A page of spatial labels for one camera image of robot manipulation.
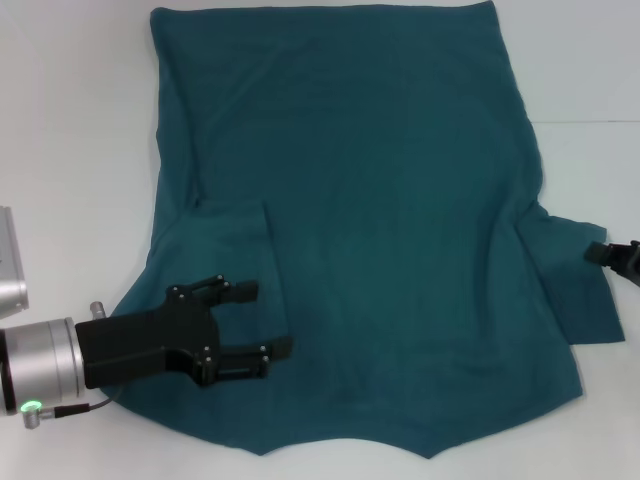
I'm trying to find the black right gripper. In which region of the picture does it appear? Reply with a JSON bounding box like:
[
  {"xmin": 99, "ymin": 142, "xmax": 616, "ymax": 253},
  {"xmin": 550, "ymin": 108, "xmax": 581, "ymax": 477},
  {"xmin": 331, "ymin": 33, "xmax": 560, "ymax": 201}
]
[{"xmin": 583, "ymin": 239, "xmax": 640, "ymax": 290}]

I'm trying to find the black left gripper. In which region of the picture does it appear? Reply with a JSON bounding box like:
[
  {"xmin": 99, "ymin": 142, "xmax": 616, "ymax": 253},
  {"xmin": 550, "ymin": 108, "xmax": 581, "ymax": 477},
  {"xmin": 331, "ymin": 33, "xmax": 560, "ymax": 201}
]
[{"xmin": 74, "ymin": 273, "xmax": 296, "ymax": 391}]

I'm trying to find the teal blue shirt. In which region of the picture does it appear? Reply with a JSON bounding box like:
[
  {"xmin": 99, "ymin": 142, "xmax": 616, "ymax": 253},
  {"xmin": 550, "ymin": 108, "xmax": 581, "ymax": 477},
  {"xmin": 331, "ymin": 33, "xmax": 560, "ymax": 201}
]
[{"xmin": 107, "ymin": 0, "xmax": 627, "ymax": 446}]

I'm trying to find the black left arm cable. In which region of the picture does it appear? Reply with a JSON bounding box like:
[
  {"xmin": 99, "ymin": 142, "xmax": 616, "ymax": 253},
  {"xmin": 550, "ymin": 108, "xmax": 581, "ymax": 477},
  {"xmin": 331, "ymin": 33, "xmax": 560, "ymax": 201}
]
[{"xmin": 19, "ymin": 383, "xmax": 125, "ymax": 430}]

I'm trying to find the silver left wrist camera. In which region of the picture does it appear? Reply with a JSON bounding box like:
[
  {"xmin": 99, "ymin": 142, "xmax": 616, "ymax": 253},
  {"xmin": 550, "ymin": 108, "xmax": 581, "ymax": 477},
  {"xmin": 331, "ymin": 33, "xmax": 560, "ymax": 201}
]
[{"xmin": 0, "ymin": 205, "xmax": 30, "ymax": 320}]

